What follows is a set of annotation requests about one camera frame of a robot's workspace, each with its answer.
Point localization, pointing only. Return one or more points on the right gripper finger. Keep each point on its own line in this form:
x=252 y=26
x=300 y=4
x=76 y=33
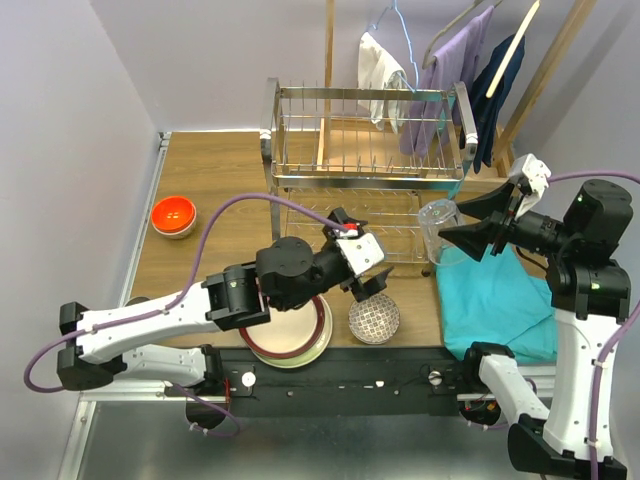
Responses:
x=483 y=206
x=472 y=239

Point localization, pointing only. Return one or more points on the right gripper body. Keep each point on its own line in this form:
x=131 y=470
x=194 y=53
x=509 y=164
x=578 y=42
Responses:
x=532 y=230

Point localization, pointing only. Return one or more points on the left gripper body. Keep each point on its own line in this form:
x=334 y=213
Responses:
x=357 y=286

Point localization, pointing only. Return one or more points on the clear plastic cup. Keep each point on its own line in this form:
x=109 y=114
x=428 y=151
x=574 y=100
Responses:
x=434 y=217

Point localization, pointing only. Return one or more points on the metal two-tier dish rack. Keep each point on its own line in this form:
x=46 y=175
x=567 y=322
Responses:
x=366 y=172

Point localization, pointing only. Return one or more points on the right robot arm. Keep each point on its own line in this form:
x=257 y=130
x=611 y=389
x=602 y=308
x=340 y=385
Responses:
x=591 y=299

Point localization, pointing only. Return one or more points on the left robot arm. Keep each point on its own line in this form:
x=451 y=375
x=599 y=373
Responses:
x=101 y=344

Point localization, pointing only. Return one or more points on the wooden clothes rack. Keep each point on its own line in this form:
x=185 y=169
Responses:
x=503 y=139

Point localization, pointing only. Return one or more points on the patterned small bowl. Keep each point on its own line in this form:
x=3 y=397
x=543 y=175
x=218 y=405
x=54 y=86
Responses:
x=374 y=321

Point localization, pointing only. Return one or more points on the pale green plate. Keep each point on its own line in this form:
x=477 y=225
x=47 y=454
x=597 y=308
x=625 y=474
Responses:
x=310 y=355

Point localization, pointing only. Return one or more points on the teal cloth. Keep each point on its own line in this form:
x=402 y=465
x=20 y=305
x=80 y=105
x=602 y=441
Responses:
x=495 y=301

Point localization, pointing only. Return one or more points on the red rimmed white plate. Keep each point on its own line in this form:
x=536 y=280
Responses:
x=287 y=334

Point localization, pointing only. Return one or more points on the navy blue garment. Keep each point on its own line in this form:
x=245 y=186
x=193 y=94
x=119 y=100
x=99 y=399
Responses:
x=486 y=110

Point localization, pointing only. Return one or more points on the lavender towel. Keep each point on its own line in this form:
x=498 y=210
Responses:
x=455 y=61

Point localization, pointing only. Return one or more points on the grey hanger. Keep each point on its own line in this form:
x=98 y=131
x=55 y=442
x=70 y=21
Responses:
x=450 y=30

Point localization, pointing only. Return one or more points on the orange bowl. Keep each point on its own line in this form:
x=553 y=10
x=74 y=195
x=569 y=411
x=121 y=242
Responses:
x=174 y=217

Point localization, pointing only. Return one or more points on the white cloth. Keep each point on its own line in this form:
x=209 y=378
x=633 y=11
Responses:
x=378 y=70

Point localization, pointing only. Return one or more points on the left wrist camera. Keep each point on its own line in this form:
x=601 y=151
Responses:
x=362 y=251

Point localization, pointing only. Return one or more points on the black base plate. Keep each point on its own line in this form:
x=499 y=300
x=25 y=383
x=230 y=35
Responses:
x=344 y=381

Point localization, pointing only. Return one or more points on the blue wire hanger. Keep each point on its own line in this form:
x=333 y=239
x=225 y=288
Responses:
x=390 y=27

